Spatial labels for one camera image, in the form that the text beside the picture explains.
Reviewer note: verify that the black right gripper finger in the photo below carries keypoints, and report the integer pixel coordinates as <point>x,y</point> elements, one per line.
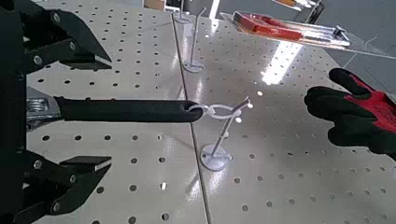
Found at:
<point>74,183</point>
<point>71,37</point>

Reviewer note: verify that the white zip tie loop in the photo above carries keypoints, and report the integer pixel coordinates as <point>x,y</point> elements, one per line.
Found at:
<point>211,109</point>

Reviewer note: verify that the beige pegboard panel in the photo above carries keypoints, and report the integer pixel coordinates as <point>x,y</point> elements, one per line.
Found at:
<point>140,62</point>
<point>280,186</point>

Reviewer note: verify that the brown cardboard box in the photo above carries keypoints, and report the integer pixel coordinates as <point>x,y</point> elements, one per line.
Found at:
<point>154,4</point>

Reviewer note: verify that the white pegboard hook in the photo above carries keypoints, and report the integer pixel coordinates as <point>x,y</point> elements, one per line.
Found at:
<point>193,67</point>
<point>214,158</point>
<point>182,18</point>

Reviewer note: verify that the clear blister pack red tool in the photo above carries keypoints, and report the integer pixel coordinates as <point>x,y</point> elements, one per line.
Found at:
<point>274,29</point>

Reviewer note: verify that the black red work glove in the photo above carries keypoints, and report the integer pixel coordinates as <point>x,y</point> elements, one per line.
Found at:
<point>348,124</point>

